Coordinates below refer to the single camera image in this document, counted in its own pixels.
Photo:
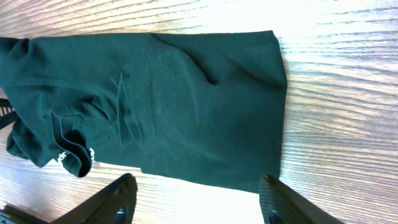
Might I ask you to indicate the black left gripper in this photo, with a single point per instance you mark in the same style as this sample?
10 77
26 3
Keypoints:
8 113

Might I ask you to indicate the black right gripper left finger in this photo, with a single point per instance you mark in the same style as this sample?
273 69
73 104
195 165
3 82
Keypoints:
114 204

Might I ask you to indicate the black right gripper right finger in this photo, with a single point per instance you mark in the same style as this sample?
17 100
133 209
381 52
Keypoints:
282 205

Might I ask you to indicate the black t-shirt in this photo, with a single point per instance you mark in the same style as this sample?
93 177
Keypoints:
205 108

